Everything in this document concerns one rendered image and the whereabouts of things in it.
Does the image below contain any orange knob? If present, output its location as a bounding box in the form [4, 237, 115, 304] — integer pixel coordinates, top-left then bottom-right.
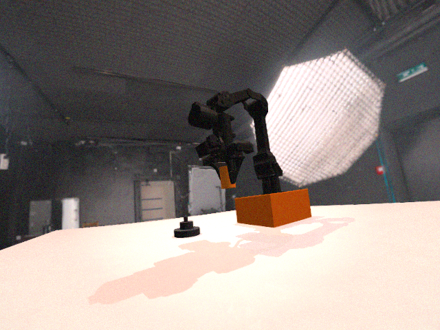
[219, 166, 236, 189]

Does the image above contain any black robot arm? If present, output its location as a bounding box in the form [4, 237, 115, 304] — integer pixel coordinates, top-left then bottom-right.
[188, 88, 284, 195]

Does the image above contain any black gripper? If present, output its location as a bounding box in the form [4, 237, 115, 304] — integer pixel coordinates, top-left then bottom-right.
[203, 129, 254, 184]

